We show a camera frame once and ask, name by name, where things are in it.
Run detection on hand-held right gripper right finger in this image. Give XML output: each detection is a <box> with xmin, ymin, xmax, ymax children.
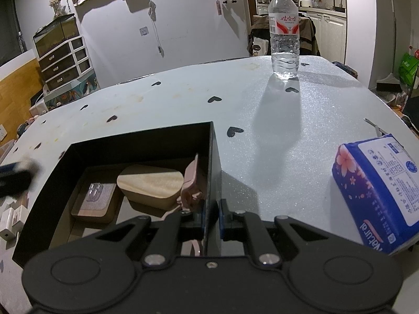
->
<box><xmin>220</xmin><ymin>199</ymin><xmax>332</xmax><ymax>267</ymax></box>

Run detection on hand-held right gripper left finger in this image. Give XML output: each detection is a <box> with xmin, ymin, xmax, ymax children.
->
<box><xmin>95</xmin><ymin>211</ymin><xmax>207</xmax><ymax>267</ymax></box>

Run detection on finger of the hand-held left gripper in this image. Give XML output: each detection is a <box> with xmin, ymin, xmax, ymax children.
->
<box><xmin>0</xmin><ymin>169</ymin><xmax>42</xmax><ymax>197</ymax></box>
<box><xmin>0</xmin><ymin>162</ymin><xmax>23</xmax><ymax>175</ymax></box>

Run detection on white charger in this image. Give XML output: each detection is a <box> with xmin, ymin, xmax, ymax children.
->
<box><xmin>3</xmin><ymin>206</ymin><xmax>25</xmax><ymax>227</ymax></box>

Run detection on oval wooden box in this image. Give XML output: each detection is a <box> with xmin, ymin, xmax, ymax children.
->
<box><xmin>117</xmin><ymin>165</ymin><xmax>184</xmax><ymax>210</ymax></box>

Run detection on pink hair claw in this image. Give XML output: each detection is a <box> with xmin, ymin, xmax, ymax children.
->
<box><xmin>177</xmin><ymin>153</ymin><xmax>208</xmax><ymax>212</ymax></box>

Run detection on wooden block with clear hook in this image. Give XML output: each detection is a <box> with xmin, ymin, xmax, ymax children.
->
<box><xmin>71</xmin><ymin>181</ymin><xmax>121</xmax><ymax>225</ymax></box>

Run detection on black cardboard box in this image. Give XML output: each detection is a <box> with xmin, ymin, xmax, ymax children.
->
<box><xmin>12</xmin><ymin>122</ymin><xmax>224</xmax><ymax>268</ymax></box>

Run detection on silver metal tool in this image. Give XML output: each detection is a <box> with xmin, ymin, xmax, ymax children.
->
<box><xmin>364</xmin><ymin>118</ymin><xmax>389</xmax><ymax>137</ymax></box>

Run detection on pile of plush toys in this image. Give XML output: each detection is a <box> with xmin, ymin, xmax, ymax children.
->
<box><xmin>16</xmin><ymin>114</ymin><xmax>43</xmax><ymax>134</ymax></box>

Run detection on white appliance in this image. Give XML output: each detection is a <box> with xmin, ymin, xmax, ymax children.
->
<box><xmin>30</xmin><ymin>96</ymin><xmax>46</xmax><ymax>116</ymax></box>

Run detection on grey heart print table mat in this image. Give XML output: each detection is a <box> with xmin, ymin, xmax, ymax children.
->
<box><xmin>0</xmin><ymin>55</ymin><xmax>413</xmax><ymax>269</ymax></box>

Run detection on painted teal cabinet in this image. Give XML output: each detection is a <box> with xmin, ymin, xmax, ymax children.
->
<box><xmin>44</xmin><ymin>78</ymin><xmax>100</xmax><ymax>110</ymax></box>

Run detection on white plastic drawer unit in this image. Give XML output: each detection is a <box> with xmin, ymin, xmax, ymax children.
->
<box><xmin>38</xmin><ymin>35</ymin><xmax>94</xmax><ymax>91</ymax></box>

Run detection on glass fish tank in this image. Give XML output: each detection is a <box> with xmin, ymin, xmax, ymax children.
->
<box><xmin>33</xmin><ymin>14</ymin><xmax>81</xmax><ymax>60</ymax></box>

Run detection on blue floral tissue pack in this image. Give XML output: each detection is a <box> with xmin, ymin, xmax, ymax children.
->
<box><xmin>332</xmin><ymin>133</ymin><xmax>419</xmax><ymax>255</ymax></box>

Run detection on dried flowers in vase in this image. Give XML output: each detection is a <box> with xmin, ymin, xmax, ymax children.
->
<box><xmin>49</xmin><ymin>0</ymin><xmax>65</xmax><ymax>18</ymax></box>

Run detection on white bag with black logo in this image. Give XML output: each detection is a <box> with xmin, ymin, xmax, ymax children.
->
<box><xmin>252</xmin><ymin>37</ymin><xmax>271</xmax><ymax>56</ymax></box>

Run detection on clear plastic water bottle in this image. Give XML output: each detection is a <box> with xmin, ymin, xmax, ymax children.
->
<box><xmin>268</xmin><ymin>0</ymin><xmax>301</xmax><ymax>80</ymax></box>

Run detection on white kitchen base cabinet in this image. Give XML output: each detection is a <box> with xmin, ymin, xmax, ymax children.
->
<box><xmin>306</xmin><ymin>7</ymin><xmax>348</xmax><ymax>64</ymax></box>

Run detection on green plastic bag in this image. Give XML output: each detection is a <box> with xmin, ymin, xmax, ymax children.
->
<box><xmin>398</xmin><ymin>52</ymin><xmax>419</xmax><ymax>89</ymax></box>

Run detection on hanging white cable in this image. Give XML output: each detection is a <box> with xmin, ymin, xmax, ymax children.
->
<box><xmin>149</xmin><ymin>2</ymin><xmax>163</xmax><ymax>56</ymax></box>

